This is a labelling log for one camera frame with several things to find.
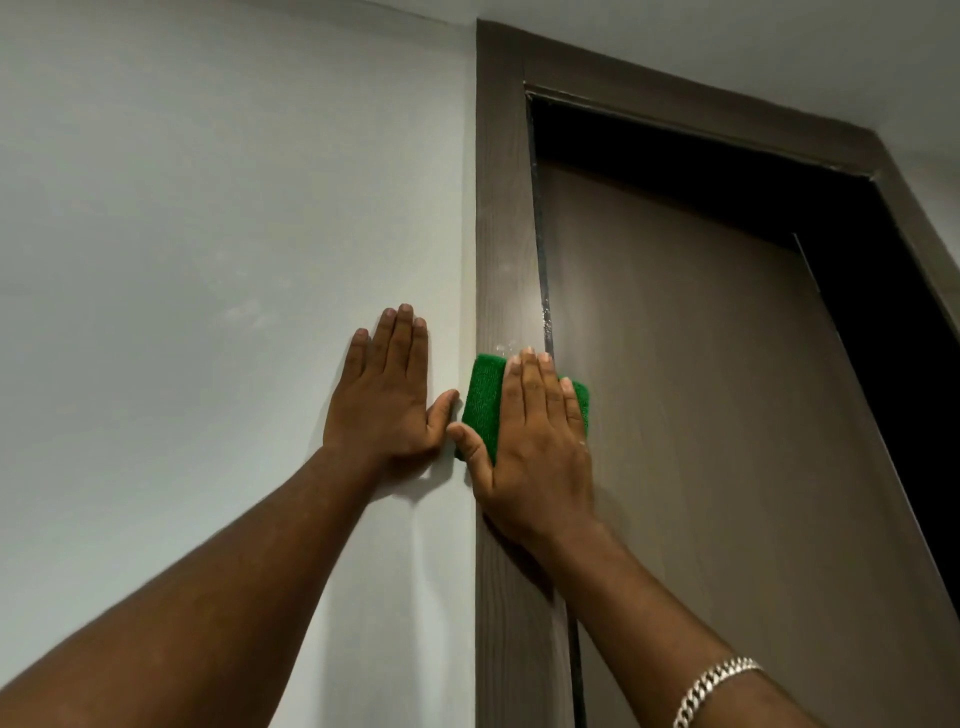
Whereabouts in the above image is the person's right hand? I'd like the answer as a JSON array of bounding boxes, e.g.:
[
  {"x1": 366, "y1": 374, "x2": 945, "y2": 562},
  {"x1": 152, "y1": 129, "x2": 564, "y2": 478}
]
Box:
[{"x1": 446, "y1": 346, "x2": 598, "y2": 555}]

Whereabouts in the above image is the person's right forearm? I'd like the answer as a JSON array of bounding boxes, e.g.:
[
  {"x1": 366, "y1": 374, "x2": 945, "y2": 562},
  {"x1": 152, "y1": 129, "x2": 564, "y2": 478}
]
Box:
[{"x1": 525, "y1": 521, "x2": 822, "y2": 728}]

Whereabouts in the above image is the silver chain bracelet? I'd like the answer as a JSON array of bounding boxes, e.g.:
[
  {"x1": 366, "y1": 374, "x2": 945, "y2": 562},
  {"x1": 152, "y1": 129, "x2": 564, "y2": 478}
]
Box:
[{"x1": 672, "y1": 657, "x2": 764, "y2": 728}]

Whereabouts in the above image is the green scrubbing sponge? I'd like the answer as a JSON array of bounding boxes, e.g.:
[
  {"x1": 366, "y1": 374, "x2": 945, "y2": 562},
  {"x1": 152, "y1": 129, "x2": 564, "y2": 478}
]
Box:
[{"x1": 454, "y1": 352, "x2": 592, "y2": 466}]

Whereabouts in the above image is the person's left forearm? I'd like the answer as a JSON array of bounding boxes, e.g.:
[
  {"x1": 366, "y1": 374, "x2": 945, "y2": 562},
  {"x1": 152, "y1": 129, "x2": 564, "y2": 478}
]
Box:
[{"x1": 0, "y1": 446, "x2": 387, "y2": 728}]

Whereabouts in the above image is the brown wooden door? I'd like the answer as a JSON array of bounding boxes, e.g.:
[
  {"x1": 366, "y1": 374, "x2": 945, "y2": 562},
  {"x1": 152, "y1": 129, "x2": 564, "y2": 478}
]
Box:
[{"x1": 536, "y1": 159, "x2": 960, "y2": 728}]

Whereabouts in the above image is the brown wooden door frame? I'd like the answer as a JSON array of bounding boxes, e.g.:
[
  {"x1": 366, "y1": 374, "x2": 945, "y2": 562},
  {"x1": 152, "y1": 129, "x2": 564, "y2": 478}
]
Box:
[{"x1": 474, "y1": 18, "x2": 960, "y2": 728}]

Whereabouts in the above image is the person's left hand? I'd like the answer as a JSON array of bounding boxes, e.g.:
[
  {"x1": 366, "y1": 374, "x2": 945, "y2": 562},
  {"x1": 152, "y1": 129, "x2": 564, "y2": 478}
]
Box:
[{"x1": 322, "y1": 303, "x2": 461, "y2": 479}]

